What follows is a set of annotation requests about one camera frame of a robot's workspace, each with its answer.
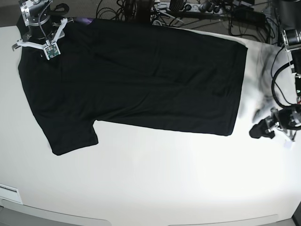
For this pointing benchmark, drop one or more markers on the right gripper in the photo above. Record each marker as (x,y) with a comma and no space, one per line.
(42,33)

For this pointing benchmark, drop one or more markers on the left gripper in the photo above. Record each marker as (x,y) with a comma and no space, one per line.
(287,121)

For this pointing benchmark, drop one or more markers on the black T-shirt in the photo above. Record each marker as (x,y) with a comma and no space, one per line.
(134,74)

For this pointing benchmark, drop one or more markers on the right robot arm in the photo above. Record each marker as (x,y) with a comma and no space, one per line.
(40,9)

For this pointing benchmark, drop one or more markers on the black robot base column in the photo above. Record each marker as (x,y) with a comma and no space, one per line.
(138,10)

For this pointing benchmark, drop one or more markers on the black box on floor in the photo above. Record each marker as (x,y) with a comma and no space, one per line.
(250,17)

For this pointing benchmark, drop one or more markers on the white power strip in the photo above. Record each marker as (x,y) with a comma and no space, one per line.
(205,7)

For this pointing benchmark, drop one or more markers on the white label plate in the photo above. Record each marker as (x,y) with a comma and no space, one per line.
(10,194)

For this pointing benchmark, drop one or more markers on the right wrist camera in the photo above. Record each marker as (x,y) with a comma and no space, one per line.
(51,51)

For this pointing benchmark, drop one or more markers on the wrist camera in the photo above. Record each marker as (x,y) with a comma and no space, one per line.
(51,51)
(288,144)

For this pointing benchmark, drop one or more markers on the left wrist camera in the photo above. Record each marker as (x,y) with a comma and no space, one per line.
(288,144)

